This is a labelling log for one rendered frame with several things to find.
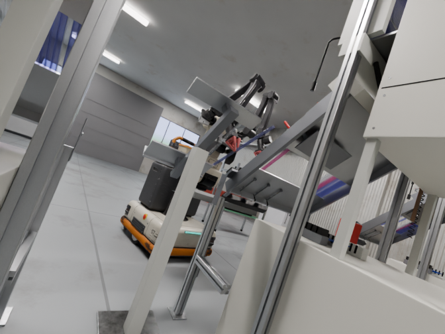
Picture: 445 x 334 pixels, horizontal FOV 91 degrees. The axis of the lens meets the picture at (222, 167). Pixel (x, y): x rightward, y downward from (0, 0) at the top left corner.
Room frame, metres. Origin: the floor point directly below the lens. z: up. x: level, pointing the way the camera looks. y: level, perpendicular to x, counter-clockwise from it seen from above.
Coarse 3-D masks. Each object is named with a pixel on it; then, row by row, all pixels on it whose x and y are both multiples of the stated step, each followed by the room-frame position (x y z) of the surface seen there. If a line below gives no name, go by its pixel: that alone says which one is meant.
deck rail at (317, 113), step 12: (348, 96) 0.76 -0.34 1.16; (324, 108) 0.82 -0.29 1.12; (300, 120) 0.90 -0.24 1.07; (312, 120) 0.85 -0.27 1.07; (288, 132) 0.94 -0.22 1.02; (300, 132) 0.88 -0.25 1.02; (276, 144) 0.98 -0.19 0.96; (288, 144) 0.94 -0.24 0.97; (264, 156) 1.02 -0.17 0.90; (252, 168) 1.06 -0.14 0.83; (228, 180) 1.20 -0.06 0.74; (240, 180) 1.12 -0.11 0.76
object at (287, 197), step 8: (256, 176) 1.17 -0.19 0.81; (264, 176) 1.18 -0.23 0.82; (272, 176) 1.18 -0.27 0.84; (240, 184) 1.22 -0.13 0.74; (256, 184) 1.23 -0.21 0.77; (264, 184) 1.24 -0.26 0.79; (272, 184) 1.25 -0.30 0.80; (280, 184) 1.25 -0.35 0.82; (288, 184) 1.26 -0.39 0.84; (248, 192) 1.29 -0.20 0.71; (264, 192) 1.31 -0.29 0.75; (272, 192) 1.31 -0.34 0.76; (280, 192) 1.32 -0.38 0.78; (288, 192) 1.33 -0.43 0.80; (296, 192) 1.34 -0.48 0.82; (272, 200) 1.39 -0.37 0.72; (280, 200) 1.40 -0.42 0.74; (288, 200) 1.41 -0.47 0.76; (320, 200) 1.45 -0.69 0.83
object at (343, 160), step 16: (352, 96) 0.81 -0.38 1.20; (352, 112) 0.87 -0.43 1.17; (320, 128) 0.93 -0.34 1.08; (352, 128) 0.95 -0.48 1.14; (304, 144) 0.95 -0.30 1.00; (336, 144) 0.97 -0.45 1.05; (352, 144) 1.03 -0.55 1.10; (336, 160) 1.06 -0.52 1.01; (352, 160) 1.13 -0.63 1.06; (384, 160) 1.16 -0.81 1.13; (336, 176) 1.24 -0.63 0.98; (352, 176) 1.26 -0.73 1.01
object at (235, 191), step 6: (234, 192) 1.21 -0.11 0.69; (240, 192) 1.25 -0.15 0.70; (246, 192) 1.28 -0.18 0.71; (246, 198) 1.26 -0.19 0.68; (252, 198) 1.28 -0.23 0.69; (258, 198) 1.32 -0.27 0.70; (264, 204) 1.34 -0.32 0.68; (270, 204) 1.37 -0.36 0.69; (276, 204) 1.41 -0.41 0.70; (282, 210) 1.42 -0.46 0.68; (288, 210) 1.47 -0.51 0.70
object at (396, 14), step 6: (396, 0) 0.75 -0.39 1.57; (402, 0) 0.77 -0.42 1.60; (396, 6) 0.76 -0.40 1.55; (402, 6) 0.78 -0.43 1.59; (396, 12) 0.77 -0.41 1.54; (402, 12) 0.79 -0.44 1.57; (390, 18) 0.75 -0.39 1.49; (396, 18) 0.77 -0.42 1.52; (390, 24) 0.76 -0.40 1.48; (396, 24) 0.78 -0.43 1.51; (390, 30) 0.77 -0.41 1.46
